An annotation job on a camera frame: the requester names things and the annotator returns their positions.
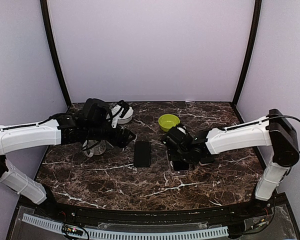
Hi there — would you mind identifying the green plastic bowl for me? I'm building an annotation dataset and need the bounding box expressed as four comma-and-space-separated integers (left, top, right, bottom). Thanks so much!
158, 114, 181, 132

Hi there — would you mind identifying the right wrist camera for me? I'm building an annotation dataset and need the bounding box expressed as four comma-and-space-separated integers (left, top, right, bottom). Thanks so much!
176, 125, 188, 135

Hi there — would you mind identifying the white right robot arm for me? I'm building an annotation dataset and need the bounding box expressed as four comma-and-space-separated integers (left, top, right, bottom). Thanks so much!
161, 108, 300, 217

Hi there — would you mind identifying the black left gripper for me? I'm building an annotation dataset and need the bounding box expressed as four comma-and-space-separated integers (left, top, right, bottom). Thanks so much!
85, 122, 136, 148

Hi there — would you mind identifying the white patterned mug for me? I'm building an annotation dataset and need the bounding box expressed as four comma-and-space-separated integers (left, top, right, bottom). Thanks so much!
81, 140, 107, 158

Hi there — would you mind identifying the black frame post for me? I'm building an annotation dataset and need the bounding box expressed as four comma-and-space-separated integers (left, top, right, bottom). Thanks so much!
39, 0, 72, 108
231, 0, 263, 108

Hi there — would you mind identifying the black front rail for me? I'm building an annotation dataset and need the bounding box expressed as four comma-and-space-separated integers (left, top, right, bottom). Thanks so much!
35, 198, 276, 226

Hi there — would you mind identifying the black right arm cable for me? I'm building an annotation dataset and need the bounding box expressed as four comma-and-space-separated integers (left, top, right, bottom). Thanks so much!
266, 114, 300, 155

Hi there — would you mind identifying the clear magsafe phone case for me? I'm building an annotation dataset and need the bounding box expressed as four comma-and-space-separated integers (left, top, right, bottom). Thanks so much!
167, 151, 190, 177

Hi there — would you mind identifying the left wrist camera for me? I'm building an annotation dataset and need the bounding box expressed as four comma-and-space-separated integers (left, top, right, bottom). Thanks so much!
106, 100, 133, 129

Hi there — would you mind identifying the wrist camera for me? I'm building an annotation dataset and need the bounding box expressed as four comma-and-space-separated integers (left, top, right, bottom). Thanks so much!
176, 125, 188, 135
106, 100, 133, 129

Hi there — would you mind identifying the black frame post left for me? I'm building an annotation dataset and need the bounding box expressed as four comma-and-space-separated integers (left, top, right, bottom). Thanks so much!
39, 0, 72, 108

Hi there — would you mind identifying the black phone with purple edge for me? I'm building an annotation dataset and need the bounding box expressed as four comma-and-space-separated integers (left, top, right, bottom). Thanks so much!
171, 161, 190, 172

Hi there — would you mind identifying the pink phone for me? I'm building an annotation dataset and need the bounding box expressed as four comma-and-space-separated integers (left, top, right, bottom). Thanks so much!
198, 157, 215, 166

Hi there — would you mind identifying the white fluted ceramic bowl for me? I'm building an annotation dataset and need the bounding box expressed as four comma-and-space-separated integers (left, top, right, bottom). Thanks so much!
111, 104, 134, 125

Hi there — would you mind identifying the black frame post right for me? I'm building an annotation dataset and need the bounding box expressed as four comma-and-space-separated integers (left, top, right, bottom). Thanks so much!
231, 0, 263, 108

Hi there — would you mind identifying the white slotted cable duct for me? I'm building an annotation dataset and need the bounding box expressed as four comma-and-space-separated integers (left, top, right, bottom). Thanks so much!
21, 213, 229, 240

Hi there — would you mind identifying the black smartphone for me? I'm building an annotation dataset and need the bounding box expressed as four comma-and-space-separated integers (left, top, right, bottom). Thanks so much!
133, 140, 151, 168

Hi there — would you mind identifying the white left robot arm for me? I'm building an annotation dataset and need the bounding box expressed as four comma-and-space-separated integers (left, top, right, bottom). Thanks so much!
0, 98, 136, 218

